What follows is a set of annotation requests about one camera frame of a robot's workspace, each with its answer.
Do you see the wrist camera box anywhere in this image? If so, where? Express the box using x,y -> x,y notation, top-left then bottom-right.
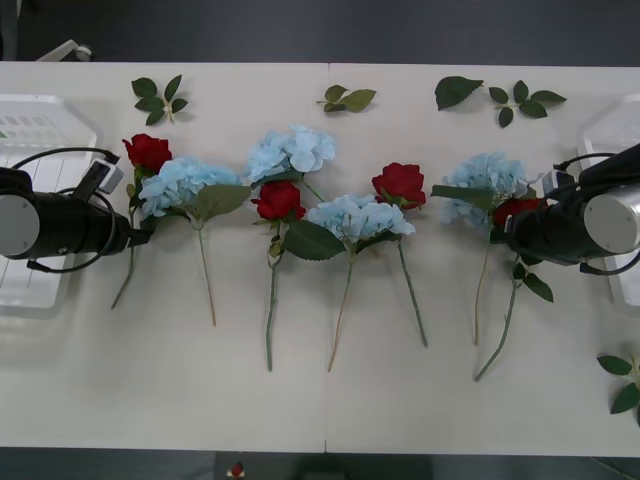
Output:
542,168 -> 577,195
81,157 -> 125,195

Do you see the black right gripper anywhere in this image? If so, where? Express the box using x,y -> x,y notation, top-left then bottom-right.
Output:
492,204 -> 549,259

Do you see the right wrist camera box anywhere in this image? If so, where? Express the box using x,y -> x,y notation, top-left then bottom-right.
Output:
542,168 -> 577,195

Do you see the single large green leaf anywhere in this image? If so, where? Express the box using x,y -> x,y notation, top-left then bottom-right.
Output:
434,75 -> 486,112

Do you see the dark green leaf sprig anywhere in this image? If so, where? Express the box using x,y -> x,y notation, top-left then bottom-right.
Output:
130,74 -> 190,127
487,79 -> 568,129
596,342 -> 640,416

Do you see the pale blue flower with stem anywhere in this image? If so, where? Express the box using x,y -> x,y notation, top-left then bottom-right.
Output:
138,155 -> 253,328
243,123 -> 338,204
282,194 -> 416,374
430,151 -> 544,346

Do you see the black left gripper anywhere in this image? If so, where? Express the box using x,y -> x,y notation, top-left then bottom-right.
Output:
102,207 -> 152,257

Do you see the white chair leg with caster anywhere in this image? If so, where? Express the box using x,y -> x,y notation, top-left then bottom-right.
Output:
35,41 -> 96,64

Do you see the red rose with green stem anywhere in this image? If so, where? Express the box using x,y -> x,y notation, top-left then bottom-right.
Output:
371,161 -> 430,348
250,180 -> 307,373
473,196 -> 555,383
110,132 -> 174,310

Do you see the olive green leaf sprig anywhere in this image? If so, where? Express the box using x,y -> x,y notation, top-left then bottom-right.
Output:
315,84 -> 378,116

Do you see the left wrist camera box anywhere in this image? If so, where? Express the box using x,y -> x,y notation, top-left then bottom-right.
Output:
81,157 -> 125,195

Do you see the shallow white box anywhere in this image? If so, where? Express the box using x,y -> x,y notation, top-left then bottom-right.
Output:
577,93 -> 640,320
0,93 -> 104,321

